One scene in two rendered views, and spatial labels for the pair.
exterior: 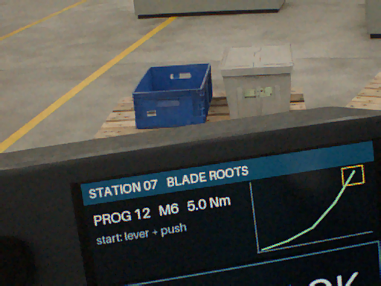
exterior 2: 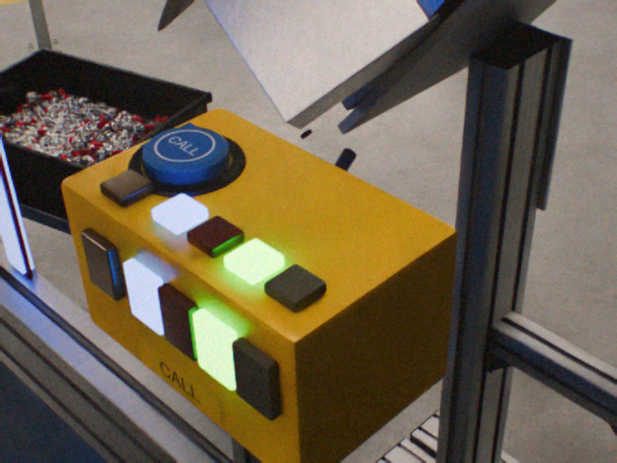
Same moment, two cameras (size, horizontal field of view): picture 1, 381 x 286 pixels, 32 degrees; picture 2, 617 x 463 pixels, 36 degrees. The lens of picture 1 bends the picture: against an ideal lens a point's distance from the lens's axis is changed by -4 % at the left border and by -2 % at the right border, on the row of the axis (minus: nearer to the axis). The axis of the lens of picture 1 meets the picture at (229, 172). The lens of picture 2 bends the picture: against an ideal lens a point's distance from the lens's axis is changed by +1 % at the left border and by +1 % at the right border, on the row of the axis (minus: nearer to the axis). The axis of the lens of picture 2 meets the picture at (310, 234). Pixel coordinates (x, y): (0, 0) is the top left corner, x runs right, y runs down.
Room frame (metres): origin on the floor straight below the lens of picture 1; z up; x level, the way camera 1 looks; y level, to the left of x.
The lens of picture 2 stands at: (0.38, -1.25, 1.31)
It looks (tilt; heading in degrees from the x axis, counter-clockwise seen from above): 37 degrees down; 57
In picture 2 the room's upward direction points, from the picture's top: 2 degrees counter-clockwise
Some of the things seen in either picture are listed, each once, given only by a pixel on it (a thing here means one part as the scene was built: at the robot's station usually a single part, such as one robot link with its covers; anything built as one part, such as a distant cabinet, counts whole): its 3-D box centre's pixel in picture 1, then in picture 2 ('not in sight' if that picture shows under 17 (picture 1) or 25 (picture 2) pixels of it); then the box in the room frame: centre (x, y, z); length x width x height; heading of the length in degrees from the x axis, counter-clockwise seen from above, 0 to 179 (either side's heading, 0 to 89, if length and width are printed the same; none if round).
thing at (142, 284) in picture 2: not in sight; (146, 297); (0.49, -0.94, 1.04); 0.02 x 0.01 x 0.03; 101
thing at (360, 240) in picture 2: not in sight; (256, 289); (0.54, -0.94, 1.02); 0.16 x 0.10 x 0.11; 101
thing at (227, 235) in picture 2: not in sight; (215, 236); (0.52, -0.96, 1.08); 0.02 x 0.02 x 0.01; 11
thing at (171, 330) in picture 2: not in sight; (180, 321); (0.50, -0.96, 1.04); 0.02 x 0.01 x 0.03; 101
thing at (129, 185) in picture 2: not in sight; (127, 187); (0.50, -0.91, 1.08); 0.02 x 0.02 x 0.01; 11
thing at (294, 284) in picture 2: not in sight; (295, 287); (0.53, -1.01, 1.08); 0.02 x 0.02 x 0.01; 11
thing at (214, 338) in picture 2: not in sight; (217, 349); (0.50, -0.99, 1.04); 0.02 x 0.01 x 0.03; 101
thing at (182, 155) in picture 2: not in sight; (186, 158); (0.54, -0.90, 1.08); 0.04 x 0.04 x 0.02
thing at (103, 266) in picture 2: not in sight; (103, 264); (0.48, -0.91, 1.04); 0.02 x 0.01 x 0.03; 101
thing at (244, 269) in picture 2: not in sight; (253, 261); (0.52, -0.98, 1.08); 0.02 x 0.02 x 0.01; 11
